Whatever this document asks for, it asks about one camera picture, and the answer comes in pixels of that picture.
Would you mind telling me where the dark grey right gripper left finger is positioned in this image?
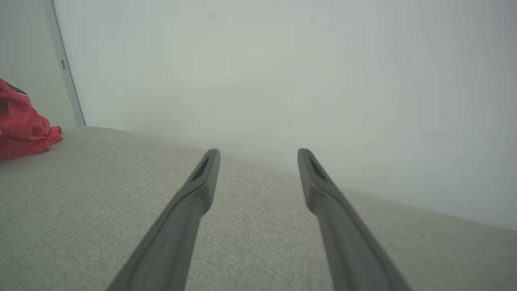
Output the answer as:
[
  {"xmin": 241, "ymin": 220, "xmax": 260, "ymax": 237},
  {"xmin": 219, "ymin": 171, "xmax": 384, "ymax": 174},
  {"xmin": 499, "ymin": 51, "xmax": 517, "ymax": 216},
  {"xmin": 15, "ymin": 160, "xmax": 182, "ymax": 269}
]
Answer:
[{"xmin": 107, "ymin": 148, "xmax": 221, "ymax": 291}]

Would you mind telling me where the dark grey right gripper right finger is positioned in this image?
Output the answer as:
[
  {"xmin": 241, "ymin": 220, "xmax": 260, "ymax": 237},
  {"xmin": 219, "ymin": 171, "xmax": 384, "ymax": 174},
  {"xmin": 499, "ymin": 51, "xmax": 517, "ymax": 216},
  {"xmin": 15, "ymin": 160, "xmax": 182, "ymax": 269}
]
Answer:
[{"xmin": 297, "ymin": 148, "xmax": 412, "ymax": 291}]

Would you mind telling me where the red and white basketball jersey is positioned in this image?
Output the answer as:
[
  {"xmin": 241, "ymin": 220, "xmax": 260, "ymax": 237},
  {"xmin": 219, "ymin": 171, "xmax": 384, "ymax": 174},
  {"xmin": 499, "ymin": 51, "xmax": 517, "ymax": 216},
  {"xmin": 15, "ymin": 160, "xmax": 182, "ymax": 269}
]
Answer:
[{"xmin": 0, "ymin": 78, "xmax": 63, "ymax": 160}]

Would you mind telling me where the grey metal pole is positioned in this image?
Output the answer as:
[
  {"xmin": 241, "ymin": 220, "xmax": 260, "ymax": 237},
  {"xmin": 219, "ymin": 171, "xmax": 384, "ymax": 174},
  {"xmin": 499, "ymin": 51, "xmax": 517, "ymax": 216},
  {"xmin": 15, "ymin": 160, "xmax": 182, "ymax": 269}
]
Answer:
[{"xmin": 44, "ymin": 0, "xmax": 86, "ymax": 127}]

